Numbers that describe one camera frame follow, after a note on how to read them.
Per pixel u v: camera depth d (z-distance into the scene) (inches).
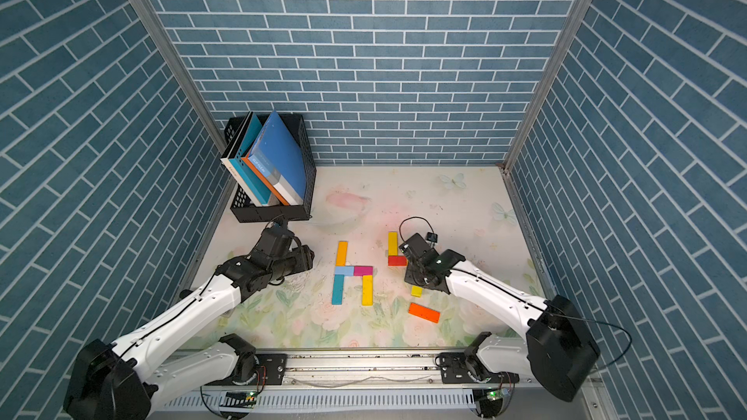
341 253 37.8
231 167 32.7
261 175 34.1
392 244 38.8
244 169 33.3
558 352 16.0
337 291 34.1
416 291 31.9
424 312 32.6
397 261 36.9
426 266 24.4
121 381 14.8
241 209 41.1
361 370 29.6
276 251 25.0
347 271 36.1
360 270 36.1
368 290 34.2
